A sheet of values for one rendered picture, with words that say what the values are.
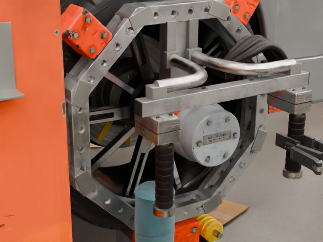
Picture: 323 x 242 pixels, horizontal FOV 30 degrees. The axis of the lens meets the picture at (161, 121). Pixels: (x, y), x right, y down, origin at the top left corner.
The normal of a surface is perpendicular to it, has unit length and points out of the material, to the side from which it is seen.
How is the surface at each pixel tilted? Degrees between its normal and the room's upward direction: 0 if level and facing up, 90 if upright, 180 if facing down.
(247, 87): 90
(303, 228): 0
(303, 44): 90
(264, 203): 0
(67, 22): 45
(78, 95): 90
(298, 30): 90
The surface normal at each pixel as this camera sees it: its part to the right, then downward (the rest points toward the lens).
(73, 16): -0.60, -0.55
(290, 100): -0.85, 0.18
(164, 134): 0.52, 0.29
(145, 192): 0.00, -0.94
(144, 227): -0.44, 0.30
